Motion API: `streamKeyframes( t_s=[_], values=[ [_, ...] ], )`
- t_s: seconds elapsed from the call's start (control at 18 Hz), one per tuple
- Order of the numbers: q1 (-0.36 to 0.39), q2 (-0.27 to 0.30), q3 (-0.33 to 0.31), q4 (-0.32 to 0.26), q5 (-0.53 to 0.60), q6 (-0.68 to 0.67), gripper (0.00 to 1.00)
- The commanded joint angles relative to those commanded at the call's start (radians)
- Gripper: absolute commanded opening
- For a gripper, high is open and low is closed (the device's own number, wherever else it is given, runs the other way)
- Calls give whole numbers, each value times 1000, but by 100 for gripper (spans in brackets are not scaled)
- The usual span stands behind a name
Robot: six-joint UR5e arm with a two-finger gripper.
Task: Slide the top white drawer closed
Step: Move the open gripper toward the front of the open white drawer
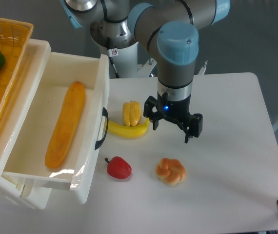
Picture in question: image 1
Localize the knotted bread roll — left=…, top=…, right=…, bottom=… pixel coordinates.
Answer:
left=155, top=158, right=187, bottom=186

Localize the black drawer handle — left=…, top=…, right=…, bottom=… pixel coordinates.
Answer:
left=95, top=107, right=109, bottom=150

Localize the long baguette bread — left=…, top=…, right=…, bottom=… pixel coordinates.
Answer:
left=45, top=81, right=85, bottom=168

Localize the red bell pepper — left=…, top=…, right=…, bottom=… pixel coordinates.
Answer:
left=104, top=156, right=132, bottom=179

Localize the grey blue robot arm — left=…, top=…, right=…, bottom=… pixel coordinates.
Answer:
left=61, top=0, right=230, bottom=140

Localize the white drawer cabinet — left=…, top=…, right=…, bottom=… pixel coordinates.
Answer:
left=0, top=39, right=51, bottom=209

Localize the yellow banana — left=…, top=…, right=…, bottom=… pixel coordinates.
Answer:
left=108, top=118, right=150, bottom=138

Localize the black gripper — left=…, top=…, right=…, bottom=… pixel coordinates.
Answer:
left=143, top=93, right=203, bottom=143

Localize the yellow bell pepper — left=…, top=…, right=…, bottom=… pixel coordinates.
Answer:
left=122, top=101, right=141, bottom=126

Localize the orange woven basket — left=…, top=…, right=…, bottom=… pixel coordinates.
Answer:
left=0, top=18, right=34, bottom=117

